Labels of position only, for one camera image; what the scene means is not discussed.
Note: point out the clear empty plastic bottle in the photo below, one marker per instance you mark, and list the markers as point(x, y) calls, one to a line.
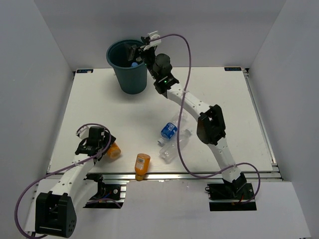
point(169, 151)

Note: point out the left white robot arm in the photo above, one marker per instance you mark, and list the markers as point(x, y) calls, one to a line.
point(56, 210)

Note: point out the blue label crushed bottle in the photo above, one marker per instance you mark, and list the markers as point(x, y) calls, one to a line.
point(170, 129)

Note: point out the dark green plastic bin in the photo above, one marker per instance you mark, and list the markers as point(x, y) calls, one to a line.
point(131, 80)

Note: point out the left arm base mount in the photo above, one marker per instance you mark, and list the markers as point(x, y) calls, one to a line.
point(110, 193)

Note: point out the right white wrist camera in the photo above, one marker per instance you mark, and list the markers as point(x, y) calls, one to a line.
point(152, 40)

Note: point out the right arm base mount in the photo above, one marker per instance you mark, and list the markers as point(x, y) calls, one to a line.
point(222, 199)

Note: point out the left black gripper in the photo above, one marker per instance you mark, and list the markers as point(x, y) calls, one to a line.
point(108, 140)

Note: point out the orange juice bottle front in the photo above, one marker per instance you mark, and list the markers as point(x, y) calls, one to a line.
point(141, 166)

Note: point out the left blue table label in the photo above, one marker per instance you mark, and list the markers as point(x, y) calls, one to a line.
point(84, 71)

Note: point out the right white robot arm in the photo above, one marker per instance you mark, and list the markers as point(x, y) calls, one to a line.
point(210, 121)

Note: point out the right blue table label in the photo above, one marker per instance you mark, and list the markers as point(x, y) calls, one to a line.
point(232, 69)

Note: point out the blue table label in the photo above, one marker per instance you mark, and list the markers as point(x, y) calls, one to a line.
point(232, 69)
point(84, 71)

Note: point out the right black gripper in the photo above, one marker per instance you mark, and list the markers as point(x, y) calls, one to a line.
point(144, 51)

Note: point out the orange juice bottle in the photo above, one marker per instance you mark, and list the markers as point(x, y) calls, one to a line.
point(114, 151)
point(141, 166)

